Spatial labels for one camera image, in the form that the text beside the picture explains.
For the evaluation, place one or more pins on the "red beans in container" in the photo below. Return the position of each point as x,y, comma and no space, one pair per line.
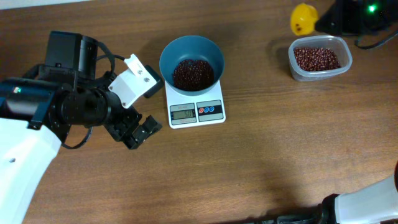
316,59

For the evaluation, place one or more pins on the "white digital kitchen scale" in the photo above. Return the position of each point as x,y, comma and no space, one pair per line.
190,111

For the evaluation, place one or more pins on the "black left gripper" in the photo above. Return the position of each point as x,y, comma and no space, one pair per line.
125,125

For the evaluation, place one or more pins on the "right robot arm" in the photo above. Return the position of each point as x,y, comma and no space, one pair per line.
376,203

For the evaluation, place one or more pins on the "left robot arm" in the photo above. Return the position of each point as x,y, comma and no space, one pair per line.
38,110

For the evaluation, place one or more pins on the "yellow measuring scoop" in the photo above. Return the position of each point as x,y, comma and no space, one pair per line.
304,16

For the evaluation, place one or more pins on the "teal bowl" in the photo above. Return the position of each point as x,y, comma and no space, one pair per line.
193,47

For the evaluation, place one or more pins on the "red beans in bowl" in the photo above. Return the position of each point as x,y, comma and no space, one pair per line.
193,75

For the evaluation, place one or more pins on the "clear plastic container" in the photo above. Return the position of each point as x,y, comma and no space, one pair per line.
336,44

